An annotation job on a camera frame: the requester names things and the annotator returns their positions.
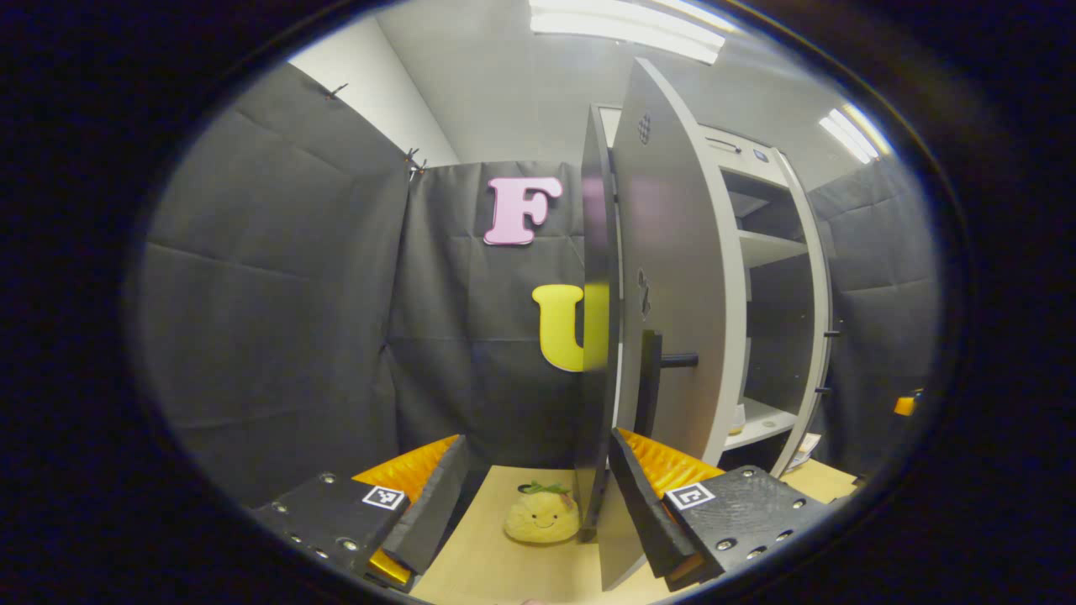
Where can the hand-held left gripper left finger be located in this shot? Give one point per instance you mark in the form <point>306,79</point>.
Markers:
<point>433,504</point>

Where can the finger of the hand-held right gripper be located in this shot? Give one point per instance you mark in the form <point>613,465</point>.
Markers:
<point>906,405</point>

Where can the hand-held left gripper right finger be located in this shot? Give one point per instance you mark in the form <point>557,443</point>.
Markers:
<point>643,504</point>

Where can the grey shoe cabinet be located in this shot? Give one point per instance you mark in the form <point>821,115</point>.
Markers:
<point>598,403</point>

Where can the grey cabinet door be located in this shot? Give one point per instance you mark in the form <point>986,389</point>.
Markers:
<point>681,235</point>
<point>811,277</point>

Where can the yellow plush toy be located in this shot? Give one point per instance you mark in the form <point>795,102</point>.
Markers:
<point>542,517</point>

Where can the beige book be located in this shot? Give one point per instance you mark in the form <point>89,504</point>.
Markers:
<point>807,449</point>

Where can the black backdrop cloth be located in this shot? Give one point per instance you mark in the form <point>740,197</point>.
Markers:
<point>277,319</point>

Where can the small ceiling light panel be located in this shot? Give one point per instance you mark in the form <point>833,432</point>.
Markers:
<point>853,134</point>

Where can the black cloth clip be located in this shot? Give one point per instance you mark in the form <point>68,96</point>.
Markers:
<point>335,89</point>
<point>415,164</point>

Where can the long ceiling light panel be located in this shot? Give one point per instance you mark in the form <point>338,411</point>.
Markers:
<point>626,29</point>

